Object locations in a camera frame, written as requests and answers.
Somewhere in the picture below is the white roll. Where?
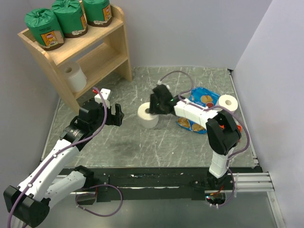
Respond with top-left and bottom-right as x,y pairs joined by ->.
59,62 -> 87,93
217,95 -> 238,113
137,102 -> 159,129

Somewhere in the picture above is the green roll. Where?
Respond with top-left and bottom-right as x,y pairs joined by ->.
24,8 -> 64,51
82,0 -> 113,27
51,0 -> 88,38

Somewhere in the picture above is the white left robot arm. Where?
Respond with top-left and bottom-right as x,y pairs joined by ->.
3,99 -> 124,228

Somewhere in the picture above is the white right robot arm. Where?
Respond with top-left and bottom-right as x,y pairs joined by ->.
149,84 -> 241,190

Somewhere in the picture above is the wooden two-tier shelf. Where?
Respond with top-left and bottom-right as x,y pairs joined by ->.
18,4 -> 133,113

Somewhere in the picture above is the blue Lays chips bag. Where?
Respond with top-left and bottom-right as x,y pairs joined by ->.
176,87 -> 220,134

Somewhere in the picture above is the orange tool package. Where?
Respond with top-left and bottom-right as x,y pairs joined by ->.
220,124 -> 242,133

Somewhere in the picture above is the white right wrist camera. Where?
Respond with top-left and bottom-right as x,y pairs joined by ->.
156,80 -> 170,90

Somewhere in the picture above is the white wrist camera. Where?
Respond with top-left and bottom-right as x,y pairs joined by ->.
93,88 -> 112,108
156,80 -> 170,90

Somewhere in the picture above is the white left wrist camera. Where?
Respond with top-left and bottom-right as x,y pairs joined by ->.
93,88 -> 112,108

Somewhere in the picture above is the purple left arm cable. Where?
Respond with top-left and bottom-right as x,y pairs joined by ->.
8,87 -> 107,228

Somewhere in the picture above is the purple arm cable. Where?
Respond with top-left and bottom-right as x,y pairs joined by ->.
8,87 -> 107,228
158,70 -> 250,171

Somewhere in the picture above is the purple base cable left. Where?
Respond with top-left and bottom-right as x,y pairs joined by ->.
75,185 -> 124,218

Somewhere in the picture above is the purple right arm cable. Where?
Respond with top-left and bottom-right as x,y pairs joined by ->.
158,70 -> 250,171

